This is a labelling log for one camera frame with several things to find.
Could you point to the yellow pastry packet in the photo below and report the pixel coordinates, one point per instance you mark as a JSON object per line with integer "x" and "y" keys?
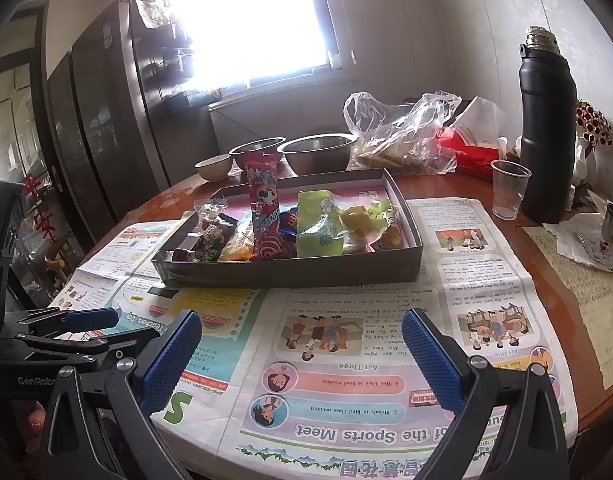
{"x": 356, "y": 220}

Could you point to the dark refrigerator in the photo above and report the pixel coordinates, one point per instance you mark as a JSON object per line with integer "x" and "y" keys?
{"x": 111, "y": 135}

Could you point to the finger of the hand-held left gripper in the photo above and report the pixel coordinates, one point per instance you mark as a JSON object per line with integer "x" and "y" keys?
{"x": 91, "y": 319}
{"x": 101, "y": 349}

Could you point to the crumpled white paper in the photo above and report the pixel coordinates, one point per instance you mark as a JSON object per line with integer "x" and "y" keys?
{"x": 571, "y": 247}

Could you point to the person's left hand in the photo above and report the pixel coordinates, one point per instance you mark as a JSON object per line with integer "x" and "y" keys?
{"x": 35, "y": 419}

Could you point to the newspaper with red header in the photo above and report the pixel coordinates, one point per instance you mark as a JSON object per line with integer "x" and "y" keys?
{"x": 111, "y": 255}

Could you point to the steel bowl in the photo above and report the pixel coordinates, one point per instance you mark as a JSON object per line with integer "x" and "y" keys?
{"x": 235, "y": 156}
{"x": 316, "y": 157}

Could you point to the newspaper with cartoon pictures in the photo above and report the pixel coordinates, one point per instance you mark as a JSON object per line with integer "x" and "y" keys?
{"x": 361, "y": 400}

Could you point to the grey cardboard box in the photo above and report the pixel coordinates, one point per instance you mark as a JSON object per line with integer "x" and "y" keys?
{"x": 286, "y": 272}

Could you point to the black thermos flask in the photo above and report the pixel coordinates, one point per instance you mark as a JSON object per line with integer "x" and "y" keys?
{"x": 546, "y": 135}

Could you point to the window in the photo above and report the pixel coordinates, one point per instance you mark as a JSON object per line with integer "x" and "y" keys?
{"x": 246, "y": 25}

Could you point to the orange rice cracker packet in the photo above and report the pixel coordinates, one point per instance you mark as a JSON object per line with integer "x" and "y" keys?
{"x": 236, "y": 247}

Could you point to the newspaper with green lettering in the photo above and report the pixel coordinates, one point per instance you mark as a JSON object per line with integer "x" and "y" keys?
{"x": 236, "y": 310}

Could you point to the blue snack packet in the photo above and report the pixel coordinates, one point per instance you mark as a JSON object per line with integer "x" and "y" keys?
{"x": 288, "y": 225}

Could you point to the speckled ceramic bowl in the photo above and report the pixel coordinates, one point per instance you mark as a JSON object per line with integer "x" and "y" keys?
{"x": 214, "y": 170}

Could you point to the pink cartoon snack packet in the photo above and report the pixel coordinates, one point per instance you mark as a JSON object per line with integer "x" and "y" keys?
{"x": 266, "y": 210}

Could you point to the clear plastic bag of flatbread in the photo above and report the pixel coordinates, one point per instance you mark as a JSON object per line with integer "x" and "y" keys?
{"x": 401, "y": 135}

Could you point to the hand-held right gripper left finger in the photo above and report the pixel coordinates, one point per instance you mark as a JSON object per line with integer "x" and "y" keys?
{"x": 169, "y": 360}

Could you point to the clear plastic cup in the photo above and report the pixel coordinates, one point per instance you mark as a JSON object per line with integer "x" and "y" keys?
{"x": 508, "y": 195}

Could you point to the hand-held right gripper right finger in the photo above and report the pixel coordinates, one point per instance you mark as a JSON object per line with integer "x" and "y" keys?
{"x": 431, "y": 360}

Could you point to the clear snack packet green label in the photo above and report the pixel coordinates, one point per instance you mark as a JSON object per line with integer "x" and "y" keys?
{"x": 209, "y": 215}

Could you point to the red and white flower ornament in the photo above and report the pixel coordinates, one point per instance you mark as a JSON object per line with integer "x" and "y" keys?
{"x": 593, "y": 125}

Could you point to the light green snack packet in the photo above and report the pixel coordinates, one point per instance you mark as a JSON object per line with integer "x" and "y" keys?
{"x": 319, "y": 230}

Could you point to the dark pea snack packet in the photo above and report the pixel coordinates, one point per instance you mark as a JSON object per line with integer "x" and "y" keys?
{"x": 211, "y": 245}

